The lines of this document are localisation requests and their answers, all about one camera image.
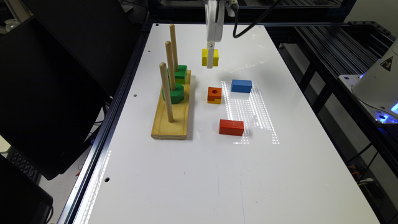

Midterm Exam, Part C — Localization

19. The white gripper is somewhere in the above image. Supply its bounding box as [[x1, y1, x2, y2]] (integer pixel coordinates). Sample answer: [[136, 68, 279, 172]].
[[205, 0, 224, 69]]

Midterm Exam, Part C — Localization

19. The green block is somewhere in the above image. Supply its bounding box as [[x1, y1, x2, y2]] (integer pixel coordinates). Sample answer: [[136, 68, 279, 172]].
[[174, 65, 187, 85], [170, 83, 184, 104]]

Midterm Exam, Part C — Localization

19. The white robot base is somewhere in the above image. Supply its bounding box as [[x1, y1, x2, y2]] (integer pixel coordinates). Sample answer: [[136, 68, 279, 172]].
[[339, 42, 397, 126]]

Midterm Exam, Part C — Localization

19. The black keyboard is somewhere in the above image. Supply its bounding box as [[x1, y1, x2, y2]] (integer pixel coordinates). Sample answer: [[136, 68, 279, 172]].
[[6, 147, 40, 184]]

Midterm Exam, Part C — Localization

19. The rear wooden peg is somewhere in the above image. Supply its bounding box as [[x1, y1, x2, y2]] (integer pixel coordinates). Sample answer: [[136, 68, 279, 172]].
[[169, 24, 179, 72]]

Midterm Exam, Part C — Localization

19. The rear green block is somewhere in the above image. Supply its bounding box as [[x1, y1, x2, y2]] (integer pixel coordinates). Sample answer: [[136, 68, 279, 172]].
[[174, 65, 187, 85]]

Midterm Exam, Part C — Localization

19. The front green block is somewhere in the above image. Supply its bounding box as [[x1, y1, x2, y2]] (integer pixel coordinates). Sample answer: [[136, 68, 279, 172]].
[[170, 83, 184, 104]]

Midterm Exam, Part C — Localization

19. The rear black monitor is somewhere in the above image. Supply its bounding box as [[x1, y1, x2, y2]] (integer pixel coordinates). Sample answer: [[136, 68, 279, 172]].
[[23, 0, 138, 96]]

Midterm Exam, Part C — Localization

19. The yellow block under orange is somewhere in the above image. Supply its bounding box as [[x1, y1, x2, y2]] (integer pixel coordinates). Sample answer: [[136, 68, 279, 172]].
[[207, 98, 221, 104]]

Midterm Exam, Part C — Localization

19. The blue rectangular block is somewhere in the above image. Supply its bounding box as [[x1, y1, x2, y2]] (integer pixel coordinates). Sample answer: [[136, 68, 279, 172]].
[[231, 80, 252, 93]]

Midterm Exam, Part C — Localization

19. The orange block with hole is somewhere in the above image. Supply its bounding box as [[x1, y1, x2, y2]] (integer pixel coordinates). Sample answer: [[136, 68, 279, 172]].
[[207, 87, 222, 101]]

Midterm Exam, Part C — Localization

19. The wooden peg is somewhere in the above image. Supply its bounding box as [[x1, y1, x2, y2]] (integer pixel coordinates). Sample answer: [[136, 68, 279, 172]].
[[169, 24, 179, 72], [165, 40, 176, 91], [159, 62, 174, 123]]

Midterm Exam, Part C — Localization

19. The yellow square block with hole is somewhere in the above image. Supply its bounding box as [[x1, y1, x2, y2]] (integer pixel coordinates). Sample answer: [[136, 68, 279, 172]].
[[202, 49, 219, 67]]

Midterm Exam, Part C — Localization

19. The front wooden peg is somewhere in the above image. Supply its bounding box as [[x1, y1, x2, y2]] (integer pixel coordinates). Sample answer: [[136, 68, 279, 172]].
[[159, 62, 174, 123]]

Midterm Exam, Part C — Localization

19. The middle wooden peg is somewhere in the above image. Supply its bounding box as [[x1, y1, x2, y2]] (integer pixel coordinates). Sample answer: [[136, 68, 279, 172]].
[[165, 40, 176, 91]]

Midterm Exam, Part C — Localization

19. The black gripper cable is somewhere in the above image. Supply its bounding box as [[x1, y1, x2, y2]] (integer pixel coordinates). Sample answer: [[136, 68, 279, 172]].
[[232, 0, 282, 39]]

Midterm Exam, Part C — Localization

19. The large black monitor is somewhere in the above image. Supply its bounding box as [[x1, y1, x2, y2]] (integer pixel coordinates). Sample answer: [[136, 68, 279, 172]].
[[1, 17, 107, 180]]

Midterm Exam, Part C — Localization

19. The wooden peg base board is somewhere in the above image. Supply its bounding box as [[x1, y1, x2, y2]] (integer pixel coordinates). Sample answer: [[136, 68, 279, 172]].
[[150, 69, 192, 141]]

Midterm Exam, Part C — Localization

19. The red rectangular block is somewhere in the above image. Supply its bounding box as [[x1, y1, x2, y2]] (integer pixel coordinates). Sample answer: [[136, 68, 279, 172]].
[[219, 119, 244, 136]]

